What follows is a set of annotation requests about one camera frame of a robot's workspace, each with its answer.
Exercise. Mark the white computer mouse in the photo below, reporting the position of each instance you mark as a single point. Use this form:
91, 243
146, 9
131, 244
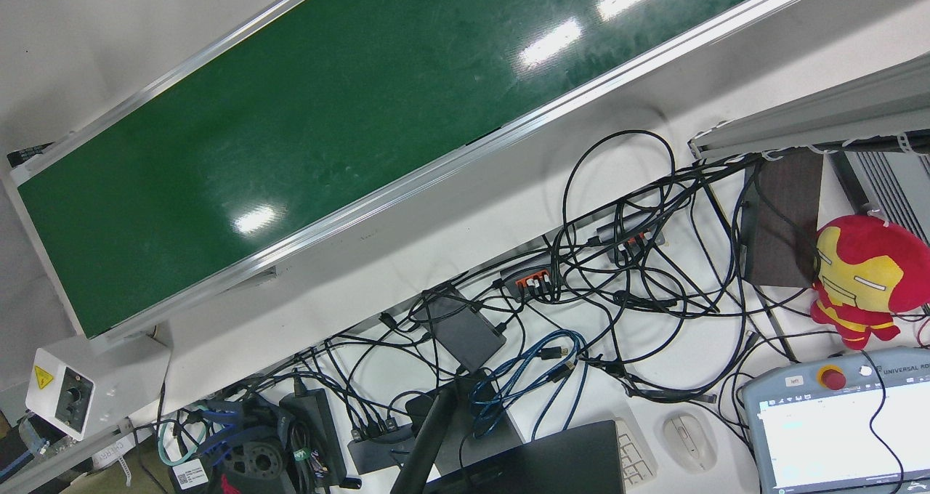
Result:
689, 442

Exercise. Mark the white conveyor control box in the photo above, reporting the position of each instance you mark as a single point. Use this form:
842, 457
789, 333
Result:
109, 385

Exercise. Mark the black flat adapter box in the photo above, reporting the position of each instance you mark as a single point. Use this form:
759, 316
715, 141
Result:
465, 330

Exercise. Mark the grey finned computer case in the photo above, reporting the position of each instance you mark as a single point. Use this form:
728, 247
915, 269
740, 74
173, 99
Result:
897, 181

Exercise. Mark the green conveyor belt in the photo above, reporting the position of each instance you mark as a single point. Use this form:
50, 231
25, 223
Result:
327, 116

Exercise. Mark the red yellow plush figure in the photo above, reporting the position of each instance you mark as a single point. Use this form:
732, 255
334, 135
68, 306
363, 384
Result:
864, 276

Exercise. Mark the black laptop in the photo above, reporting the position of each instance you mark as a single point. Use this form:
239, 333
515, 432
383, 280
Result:
545, 465

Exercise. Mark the grey usb hub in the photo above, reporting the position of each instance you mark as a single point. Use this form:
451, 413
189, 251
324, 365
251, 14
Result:
631, 234

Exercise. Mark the black round device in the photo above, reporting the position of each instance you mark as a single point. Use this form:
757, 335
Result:
254, 465

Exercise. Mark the usb hub orange ports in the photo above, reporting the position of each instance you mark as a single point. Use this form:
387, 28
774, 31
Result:
527, 272

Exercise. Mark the white label tag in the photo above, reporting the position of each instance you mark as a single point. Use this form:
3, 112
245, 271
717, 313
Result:
190, 474

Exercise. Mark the dark brown box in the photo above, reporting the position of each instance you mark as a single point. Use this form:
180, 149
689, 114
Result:
781, 225

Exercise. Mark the grey robot teach pendant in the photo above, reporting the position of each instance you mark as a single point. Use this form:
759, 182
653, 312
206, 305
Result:
835, 443

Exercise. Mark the white keyboard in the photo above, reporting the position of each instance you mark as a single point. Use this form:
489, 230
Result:
633, 458

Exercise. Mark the black docking hub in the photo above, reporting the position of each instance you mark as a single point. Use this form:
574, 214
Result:
378, 450

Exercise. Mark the aluminium profile beam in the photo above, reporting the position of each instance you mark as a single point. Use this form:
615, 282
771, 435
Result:
835, 116

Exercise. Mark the black power brick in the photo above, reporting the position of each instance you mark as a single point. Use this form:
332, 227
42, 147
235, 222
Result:
312, 428

